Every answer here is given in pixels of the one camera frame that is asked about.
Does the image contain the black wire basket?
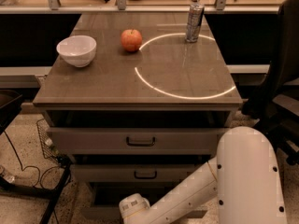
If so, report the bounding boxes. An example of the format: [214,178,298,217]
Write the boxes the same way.
[36,119,62,165]

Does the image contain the black office chair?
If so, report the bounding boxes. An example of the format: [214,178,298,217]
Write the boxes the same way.
[242,0,299,165]

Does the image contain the grey top drawer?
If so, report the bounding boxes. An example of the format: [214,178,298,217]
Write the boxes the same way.
[48,127,227,155]

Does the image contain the red apple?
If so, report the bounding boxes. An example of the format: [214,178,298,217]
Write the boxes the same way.
[121,29,142,52]

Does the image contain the white ceramic bowl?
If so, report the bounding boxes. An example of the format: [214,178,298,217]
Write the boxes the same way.
[56,35,97,67]

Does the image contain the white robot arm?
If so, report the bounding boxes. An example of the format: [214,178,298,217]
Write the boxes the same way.
[119,127,287,224]

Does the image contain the grey middle drawer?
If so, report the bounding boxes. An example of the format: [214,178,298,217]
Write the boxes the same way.
[71,164,198,182]

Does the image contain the black side table frame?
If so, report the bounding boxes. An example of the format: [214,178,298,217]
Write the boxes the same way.
[0,89,72,224]

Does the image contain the grey drawer cabinet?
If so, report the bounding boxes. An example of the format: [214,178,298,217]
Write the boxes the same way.
[32,12,244,189]

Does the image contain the silver drink can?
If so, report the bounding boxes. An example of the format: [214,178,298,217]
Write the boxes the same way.
[185,3,205,43]

